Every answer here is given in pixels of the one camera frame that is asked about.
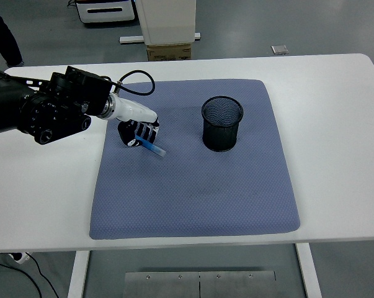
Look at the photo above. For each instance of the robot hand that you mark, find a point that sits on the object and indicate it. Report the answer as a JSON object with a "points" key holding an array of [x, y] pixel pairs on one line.
{"points": [[134, 111]]}

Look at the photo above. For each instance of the blue marker with clear cap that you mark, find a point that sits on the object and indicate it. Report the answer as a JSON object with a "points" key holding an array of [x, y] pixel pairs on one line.
{"points": [[154, 149]]}

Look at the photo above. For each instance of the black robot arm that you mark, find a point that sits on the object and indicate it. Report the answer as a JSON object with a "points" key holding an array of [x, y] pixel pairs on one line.
{"points": [[50, 108]]}

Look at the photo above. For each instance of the black mesh pen holder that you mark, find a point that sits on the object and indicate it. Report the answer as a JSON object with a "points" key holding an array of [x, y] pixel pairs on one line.
{"points": [[220, 136]]}

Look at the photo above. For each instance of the brown cardboard box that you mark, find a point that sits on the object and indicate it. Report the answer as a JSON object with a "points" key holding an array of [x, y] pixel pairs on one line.
{"points": [[169, 52]]}

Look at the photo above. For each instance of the white cabinet base bar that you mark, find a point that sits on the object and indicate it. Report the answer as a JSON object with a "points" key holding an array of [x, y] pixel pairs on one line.
{"points": [[131, 39]]}

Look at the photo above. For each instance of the blue-grey textured mat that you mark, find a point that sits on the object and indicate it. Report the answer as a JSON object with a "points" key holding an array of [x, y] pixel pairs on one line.
{"points": [[180, 192]]}

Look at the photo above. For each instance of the white appliance with dark slot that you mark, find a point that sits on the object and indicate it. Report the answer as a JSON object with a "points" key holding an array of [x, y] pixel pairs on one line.
{"points": [[106, 10]]}

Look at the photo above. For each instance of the grey metal floor cover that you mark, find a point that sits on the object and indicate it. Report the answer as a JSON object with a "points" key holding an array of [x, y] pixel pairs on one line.
{"points": [[279, 50]]}

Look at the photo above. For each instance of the white table leg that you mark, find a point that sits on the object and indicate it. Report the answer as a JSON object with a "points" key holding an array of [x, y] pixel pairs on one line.
{"points": [[78, 276], [309, 273]]}

